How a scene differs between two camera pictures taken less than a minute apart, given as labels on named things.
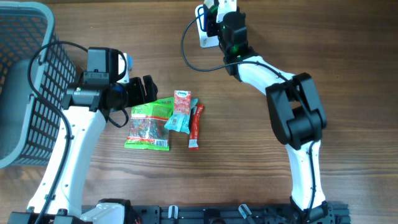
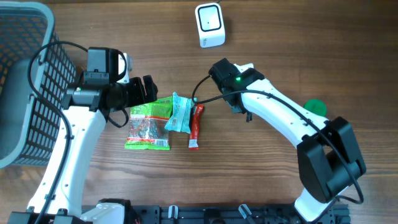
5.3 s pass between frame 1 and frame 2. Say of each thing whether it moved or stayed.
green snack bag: stayed
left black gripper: stayed
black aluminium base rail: stayed
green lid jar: moved
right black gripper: moved
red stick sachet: stayed
